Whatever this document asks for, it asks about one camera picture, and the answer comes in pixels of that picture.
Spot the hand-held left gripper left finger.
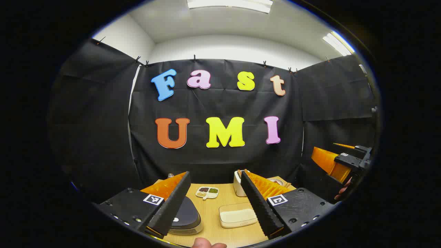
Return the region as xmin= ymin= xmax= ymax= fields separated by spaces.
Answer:
xmin=93 ymin=171 xmax=192 ymax=239

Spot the ceiling light panel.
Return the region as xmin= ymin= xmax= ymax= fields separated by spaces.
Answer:
xmin=322 ymin=31 xmax=356 ymax=56
xmin=187 ymin=0 xmax=274 ymax=14

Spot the white divided bean dish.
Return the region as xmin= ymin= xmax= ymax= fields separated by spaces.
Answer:
xmin=195 ymin=186 xmax=220 ymax=200

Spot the white round plate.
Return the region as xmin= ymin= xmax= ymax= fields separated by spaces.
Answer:
xmin=270 ymin=176 xmax=293 ymax=188

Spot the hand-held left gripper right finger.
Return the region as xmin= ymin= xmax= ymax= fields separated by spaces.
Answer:
xmin=240 ymin=169 xmax=336 ymax=240

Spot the black silver rice cooker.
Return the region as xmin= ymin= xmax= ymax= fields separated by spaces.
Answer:
xmin=164 ymin=196 xmax=204 ymax=236

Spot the clear rectangular tray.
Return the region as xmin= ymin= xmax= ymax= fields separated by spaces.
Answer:
xmin=218 ymin=202 xmax=259 ymax=229

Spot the white toaster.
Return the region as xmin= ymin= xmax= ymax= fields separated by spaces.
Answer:
xmin=233 ymin=170 xmax=248 ymax=197

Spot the white rice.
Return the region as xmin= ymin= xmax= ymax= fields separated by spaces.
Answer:
xmin=221 ymin=208 xmax=257 ymax=224

